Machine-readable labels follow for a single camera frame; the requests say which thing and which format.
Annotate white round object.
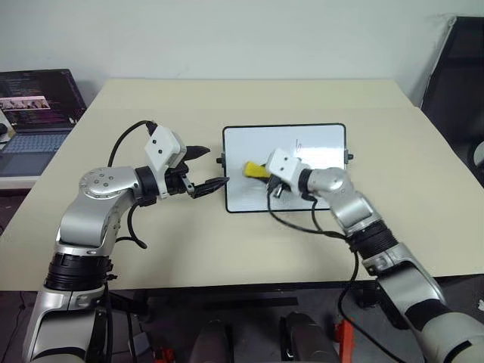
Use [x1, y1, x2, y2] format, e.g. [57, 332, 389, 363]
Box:
[467, 139, 484, 177]

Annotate black table frame bar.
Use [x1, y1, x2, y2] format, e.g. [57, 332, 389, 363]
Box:
[146, 296, 299, 309]

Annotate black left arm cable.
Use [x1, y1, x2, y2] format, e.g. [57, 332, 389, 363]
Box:
[107, 119, 158, 250]

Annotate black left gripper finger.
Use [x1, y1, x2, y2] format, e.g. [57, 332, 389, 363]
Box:
[187, 176, 231, 200]
[185, 144, 210, 162]

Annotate black chair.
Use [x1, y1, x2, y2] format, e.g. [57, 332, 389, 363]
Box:
[419, 15, 484, 144]

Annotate yellow eraser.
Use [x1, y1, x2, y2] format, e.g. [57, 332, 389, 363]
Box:
[243, 161, 271, 180]

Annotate orange-red stand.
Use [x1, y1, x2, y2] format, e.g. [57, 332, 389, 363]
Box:
[337, 319, 357, 363]

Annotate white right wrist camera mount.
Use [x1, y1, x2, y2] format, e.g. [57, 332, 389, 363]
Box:
[265, 147, 312, 190]

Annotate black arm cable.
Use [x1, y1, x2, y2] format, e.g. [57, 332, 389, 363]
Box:
[265, 188, 421, 363]
[107, 119, 158, 250]

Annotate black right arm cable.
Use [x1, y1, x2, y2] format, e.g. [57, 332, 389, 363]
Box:
[265, 188, 421, 363]

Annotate black-framed small whiteboard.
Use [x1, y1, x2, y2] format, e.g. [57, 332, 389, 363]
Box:
[216, 122, 355, 214]

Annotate open grey laptop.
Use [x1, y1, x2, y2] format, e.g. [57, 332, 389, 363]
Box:
[0, 69, 88, 178]

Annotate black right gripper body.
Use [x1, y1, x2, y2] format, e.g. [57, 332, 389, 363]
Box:
[264, 175, 294, 200]

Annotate dark rounded shape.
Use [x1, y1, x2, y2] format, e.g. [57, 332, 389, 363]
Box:
[278, 312, 341, 363]

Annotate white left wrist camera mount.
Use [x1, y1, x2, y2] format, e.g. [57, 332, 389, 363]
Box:
[143, 126, 187, 200]

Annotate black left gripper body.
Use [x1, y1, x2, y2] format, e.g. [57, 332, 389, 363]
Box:
[164, 160, 196, 197]

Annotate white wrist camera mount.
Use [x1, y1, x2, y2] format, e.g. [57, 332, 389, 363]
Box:
[143, 126, 187, 200]
[265, 147, 312, 190]

